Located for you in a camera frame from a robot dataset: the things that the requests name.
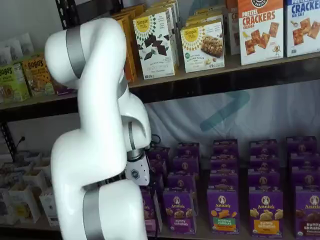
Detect purple Annie's box pink patch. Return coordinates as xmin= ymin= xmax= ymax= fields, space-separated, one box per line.
xmin=140 ymin=187 xmax=163 ymax=235
xmin=147 ymin=146 xmax=172 ymax=162
xmin=149 ymin=158 xmax=169 ymax=176

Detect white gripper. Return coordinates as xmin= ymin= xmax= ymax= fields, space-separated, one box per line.
xmin=124 ymin=152 xmax=151 ymax=187

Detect Simple Mills almond bar box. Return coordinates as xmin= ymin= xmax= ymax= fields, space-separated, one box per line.
xmin=180 ymin=21 xmax=226 ymax=74
xmin=184 ymin=6 xmax=225 ymax=28

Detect purple Annie's box brown patch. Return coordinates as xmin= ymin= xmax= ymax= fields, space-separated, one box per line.
xmin=294 ymin=185 xmax=320 ymax=240
xmin=286 ymin=135 xmax=318 ymax=154
xmin=290 ymin=165 xmax=320 ymax=188
xmin=288 ymin=151 xmax=319 ymax=168

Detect purple Annie's box green patch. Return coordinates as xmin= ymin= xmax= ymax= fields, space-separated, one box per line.
xmin=208 ymin=171 xmax=240 ymax=191
xmin=212 ymin=139 xmax=239 ymax=158
xmin=206 ymin=188 xmax=241 ymax=235
xmin=210 ymin=155 xmax=239 ymax=175

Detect black wall cable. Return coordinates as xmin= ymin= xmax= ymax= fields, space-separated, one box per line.
xmin=15 ymin=135 xmax=26 ymax=151

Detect orange Bobo's box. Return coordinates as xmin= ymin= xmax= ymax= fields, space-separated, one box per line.
xmin=21 ymin=58 xmax=56 ymax=98

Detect green Bobo's box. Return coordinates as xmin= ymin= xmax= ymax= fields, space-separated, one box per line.
xmin=0 ymin=62 xmax=31 ymax=104

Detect pretzel crackers cheddar box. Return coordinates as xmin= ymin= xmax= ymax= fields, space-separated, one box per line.
xmin=237 ymin=0 xmax=285 ymax=67

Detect brown orange snack box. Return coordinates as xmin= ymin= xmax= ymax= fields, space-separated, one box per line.
xmin=225 ymin=0 xmax=241 ymax=56

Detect purple Annie's box orange patch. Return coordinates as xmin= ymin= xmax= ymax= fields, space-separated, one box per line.
xmin=247 ymin=171 xmax=283 ymax=192
xmin=248 ymin=155 xmax=280 ymax=174
xmin=248 ymin=190 xmax=285 ymax=239
xmin=249 ymin=139 xmax=279 ymax=158

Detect white pouch bags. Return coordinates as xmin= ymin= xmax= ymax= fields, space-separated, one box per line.
xmin=0 ymin=32 xmax=35 ymax=66

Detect black metal shelving frame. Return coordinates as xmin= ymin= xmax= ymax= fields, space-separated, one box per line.
xmin=55 ymin=0 xmax=320 ymax=105

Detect pretzel crackers sea salt box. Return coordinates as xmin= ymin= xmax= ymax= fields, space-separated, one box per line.
xmin=284 ymin=0 xmax=320 ymax=58

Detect white backdrop sheet teal logo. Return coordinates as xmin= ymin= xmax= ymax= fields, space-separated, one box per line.
xmin=143 ymin=79 xmax=320 ymax=172

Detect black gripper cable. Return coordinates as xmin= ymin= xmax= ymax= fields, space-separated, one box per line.
xmin=146 ymin=134 xmax=164 ymax=153

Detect Simple Mills dark chocolate box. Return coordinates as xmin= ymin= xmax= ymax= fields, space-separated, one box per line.
xmin=132 ymin=11 xmax=176 ymax=81

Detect flat purple package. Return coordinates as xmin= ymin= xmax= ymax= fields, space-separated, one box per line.
xmin=55 ymin=84 xmax=79 ymax=96

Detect white product box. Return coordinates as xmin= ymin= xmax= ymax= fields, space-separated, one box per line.
xmin=8 ymin=183 xmax=42 ymax=224
xmin=29 ymin=169 xmax=54 ymax=191
xmin=0 ymin=189 xmax=20 ymax=226
xmin=39 ymin=191 xmax=61 ymax=225

